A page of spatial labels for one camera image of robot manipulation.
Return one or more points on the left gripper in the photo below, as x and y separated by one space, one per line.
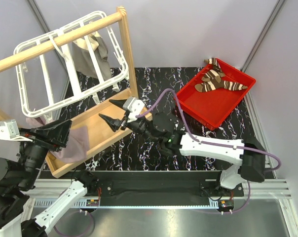
54 135

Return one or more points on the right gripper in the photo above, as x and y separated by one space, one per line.
114 124

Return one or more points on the lilac sock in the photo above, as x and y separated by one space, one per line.
77 146

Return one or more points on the white plastic sock hanger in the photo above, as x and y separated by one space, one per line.
86 27

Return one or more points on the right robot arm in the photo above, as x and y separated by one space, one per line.
247 158

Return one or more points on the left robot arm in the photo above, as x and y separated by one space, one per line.
18 177

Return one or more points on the wooden drying rack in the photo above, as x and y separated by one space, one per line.
100 134

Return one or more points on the red plastic tray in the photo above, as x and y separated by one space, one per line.
212 108

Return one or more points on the brown striped sock left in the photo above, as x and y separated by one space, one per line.
211 81

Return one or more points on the brown striped sock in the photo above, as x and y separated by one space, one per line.
228 85
211 81

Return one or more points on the brown striped sock right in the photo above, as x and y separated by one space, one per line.
228 85

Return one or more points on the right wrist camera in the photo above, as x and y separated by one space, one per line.
134 106

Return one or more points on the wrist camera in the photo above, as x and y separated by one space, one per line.
9 131
134 106

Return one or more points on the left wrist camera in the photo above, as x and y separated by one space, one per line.
9 131

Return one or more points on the aluminium rail frame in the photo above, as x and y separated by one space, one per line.
274 115

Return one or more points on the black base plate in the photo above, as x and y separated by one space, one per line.
140 189

